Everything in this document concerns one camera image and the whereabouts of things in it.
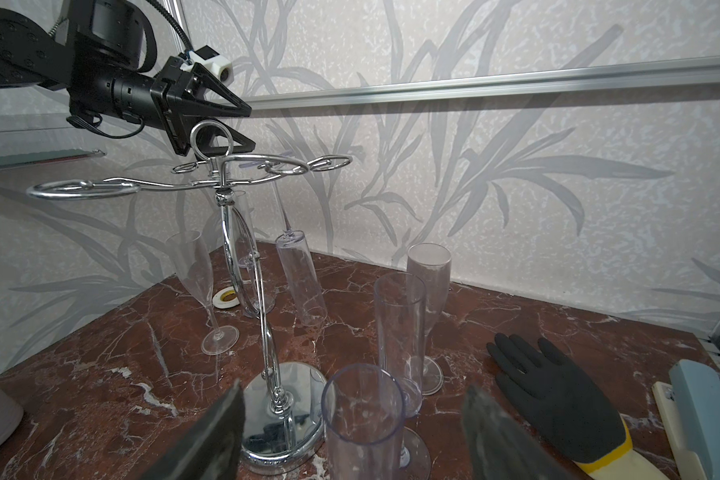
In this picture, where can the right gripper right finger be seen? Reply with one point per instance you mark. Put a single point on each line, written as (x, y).
(499, 448)

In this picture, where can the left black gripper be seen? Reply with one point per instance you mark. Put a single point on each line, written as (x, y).
(180, 99)

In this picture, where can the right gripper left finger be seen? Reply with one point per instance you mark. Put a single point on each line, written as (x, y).
(211, 448)

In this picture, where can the clear flute glass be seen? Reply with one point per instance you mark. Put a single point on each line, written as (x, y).
(191, 259)
(399, 303)
(432, 264)
(240, 235)
(363, 413)
(297, 263)

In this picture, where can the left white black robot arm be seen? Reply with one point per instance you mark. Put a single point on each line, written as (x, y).
(101, 52)

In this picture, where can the black glove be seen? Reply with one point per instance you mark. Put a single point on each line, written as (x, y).
(567, 408)

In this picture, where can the white tape roll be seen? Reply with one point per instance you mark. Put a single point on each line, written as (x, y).
(226, 298)

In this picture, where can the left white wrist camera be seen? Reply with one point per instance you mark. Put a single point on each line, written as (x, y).
(218, 65)

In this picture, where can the silver wire wine glass rack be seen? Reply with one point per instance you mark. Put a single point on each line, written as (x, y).
(281, 433)

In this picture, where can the clear plastic wall tray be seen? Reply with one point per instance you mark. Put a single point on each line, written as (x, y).
(21, 148)

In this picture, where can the aluminium frame crossbar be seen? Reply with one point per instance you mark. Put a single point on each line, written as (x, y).
(669, 73)

